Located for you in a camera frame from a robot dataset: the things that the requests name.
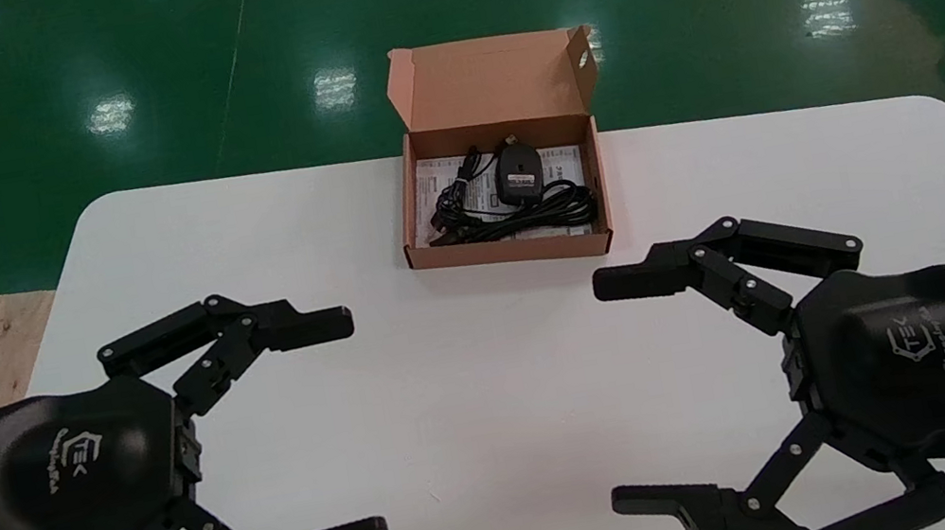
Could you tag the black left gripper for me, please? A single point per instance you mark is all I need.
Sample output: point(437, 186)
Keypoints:
point(76, 475)

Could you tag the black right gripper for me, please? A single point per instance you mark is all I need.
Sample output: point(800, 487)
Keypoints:
point(910, 355)

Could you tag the open brown cardboard box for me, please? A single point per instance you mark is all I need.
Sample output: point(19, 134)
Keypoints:
point(491, 89)

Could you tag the white printed instruction sheet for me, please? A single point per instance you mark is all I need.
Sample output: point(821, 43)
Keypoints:
point(561, 162)

